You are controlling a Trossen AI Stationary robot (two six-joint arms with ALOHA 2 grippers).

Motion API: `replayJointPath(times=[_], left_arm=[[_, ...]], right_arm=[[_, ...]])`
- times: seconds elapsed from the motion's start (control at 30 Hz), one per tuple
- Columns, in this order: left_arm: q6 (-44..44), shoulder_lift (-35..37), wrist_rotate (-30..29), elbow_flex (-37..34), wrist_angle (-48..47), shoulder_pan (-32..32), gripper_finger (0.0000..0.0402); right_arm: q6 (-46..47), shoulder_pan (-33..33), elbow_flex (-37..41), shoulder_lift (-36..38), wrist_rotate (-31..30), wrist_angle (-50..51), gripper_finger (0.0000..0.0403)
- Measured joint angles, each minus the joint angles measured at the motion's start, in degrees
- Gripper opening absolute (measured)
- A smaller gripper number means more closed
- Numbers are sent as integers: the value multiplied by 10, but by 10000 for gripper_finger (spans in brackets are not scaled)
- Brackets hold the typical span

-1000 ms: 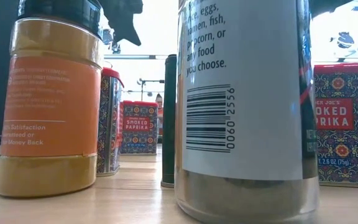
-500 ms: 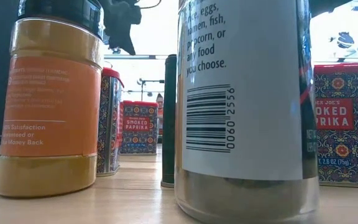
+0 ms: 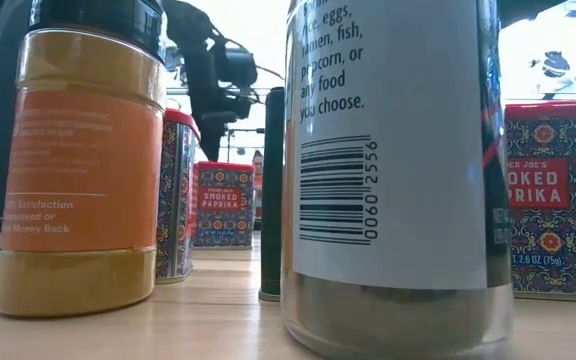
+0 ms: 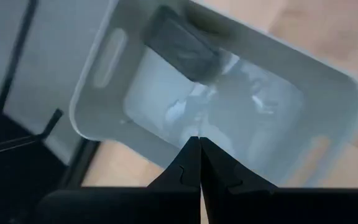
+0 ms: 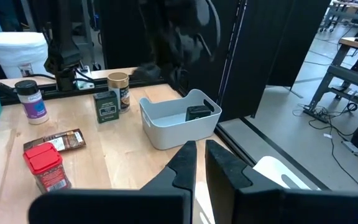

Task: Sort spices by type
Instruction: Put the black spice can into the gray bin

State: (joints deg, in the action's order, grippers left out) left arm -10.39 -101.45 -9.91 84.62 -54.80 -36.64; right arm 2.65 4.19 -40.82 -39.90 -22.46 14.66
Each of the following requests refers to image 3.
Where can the person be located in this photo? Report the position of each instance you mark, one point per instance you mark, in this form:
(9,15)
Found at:
(257,170)

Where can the red-lidded smoked paprika tin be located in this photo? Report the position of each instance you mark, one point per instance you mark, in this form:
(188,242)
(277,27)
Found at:
(178,200)
(223,220)
(553,225)

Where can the glass seasoning jar tan lid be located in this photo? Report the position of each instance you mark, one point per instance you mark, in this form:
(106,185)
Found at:
(393,200)

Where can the turmeric jar orange label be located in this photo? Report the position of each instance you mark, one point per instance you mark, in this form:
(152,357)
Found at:
(83,175)

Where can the grey horizontal frame beam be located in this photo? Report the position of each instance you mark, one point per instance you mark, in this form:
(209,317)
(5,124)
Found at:
(255,91)

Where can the dark green spice tin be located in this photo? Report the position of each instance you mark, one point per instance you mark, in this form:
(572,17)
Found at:
(271,200)

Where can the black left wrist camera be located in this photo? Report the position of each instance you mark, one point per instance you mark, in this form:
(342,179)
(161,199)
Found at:
(240,67)

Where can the black hanging ceiling fixture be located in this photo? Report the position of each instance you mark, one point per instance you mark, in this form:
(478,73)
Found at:
(555,65)

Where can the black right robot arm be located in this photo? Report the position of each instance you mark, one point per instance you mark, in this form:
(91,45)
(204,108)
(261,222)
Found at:
(523,12)

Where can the black tripod stand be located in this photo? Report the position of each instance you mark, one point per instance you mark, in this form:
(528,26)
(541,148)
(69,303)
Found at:
(228,147)

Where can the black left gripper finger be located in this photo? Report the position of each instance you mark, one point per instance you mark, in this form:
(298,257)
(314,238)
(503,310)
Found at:
(214,140)

